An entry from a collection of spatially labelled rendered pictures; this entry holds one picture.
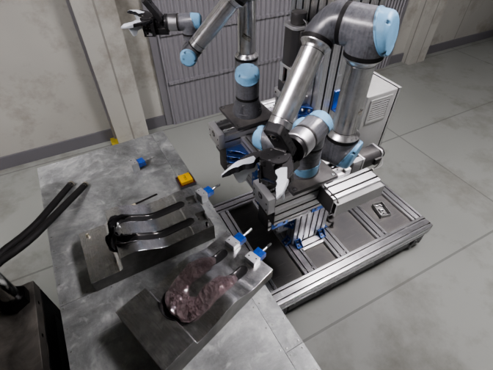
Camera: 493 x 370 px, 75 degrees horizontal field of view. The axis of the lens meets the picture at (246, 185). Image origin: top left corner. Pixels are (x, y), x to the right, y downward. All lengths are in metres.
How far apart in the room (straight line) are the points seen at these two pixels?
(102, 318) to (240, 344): 0.50
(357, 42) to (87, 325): 1.26
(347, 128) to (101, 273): 1.03
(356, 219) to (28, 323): 1.89
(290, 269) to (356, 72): 1.32
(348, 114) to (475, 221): 2.10
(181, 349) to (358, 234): 1.51
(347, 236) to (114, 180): 1.47
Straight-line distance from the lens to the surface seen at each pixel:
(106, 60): 3.03
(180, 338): 1.12
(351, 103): 1.10
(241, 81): 1.58
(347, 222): 2.33
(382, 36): 0.98
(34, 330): 1.45
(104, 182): 1.80
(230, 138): 1.67
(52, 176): 1.96
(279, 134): 0.71
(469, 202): 3.20
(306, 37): 1.04
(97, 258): 1.41
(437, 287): 2.53
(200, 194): 1.52
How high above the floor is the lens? 1.95
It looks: 45 degrees down
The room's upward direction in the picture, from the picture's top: straight up
